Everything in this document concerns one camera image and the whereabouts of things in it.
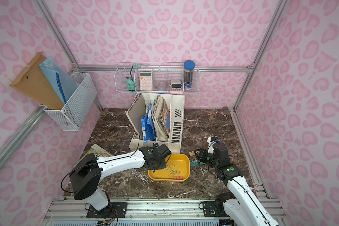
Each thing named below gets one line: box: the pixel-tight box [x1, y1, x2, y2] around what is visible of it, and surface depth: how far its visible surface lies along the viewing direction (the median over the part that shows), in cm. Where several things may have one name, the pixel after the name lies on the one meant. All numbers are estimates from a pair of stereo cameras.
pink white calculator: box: [139, 72, 153, 91], surface depth 97 cm
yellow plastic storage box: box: [147, 153, 191, 183], surface depth 86 cm
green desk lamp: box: [126, 63, 142, 91], surface depth 93 cm
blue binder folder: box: [141, 104, 156, 143], surface depth 87 cm
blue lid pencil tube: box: [183, 60, 196, 90], surface depth 87 cm
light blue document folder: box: [39, 56, 81, 106], surface depth 71 cm
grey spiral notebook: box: [125, 92, 146, 139], surface depth 89 cm
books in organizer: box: [152, 95, 171, 142], surface depth 92 cm
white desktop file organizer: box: [129, 93, 185, 154], surface depth 95 cm
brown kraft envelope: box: [10, 51, 65, 111], surface depth 70 cm
